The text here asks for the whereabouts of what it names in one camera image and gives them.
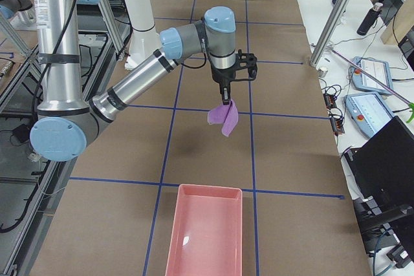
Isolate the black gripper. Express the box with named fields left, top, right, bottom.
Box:
left=211, top=65, right=237, bottom=105

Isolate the purple cloth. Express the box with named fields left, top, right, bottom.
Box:
left=207, top=100, right=239, bottom=137

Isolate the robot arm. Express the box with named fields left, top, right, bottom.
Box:
left=29, top=0, right=241, bottom=162
left=1, top=0, right=33, bottom=19

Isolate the blue tablet near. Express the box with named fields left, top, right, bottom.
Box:
left=344, top=91, right=395, bottom=138

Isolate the blue tablet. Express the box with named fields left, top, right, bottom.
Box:
left=349, top=56, right=393, bottom=96
left=344, top=91, right=395, bottom=138

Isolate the pink plastic bin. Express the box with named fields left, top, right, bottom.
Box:
left=165, top=184, right=243, bottom=275

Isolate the blue tablet far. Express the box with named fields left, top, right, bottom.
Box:
left=349, top=56, right=393, bottom=96

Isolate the black water bottle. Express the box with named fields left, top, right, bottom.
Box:
left=356, top=2, right=383, bottom=36

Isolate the black monitor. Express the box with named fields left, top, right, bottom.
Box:
left=345, top=116, right=413, bottom=259

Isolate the metal grabber stick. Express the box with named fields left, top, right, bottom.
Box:
left=331, top=49, right=414, bottom=123

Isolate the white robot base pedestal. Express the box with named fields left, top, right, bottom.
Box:
left=124, top=0, right=161, bottom=70

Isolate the aluminium frame column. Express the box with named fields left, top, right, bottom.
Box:
left=310, top=0, right=350, bottom=67

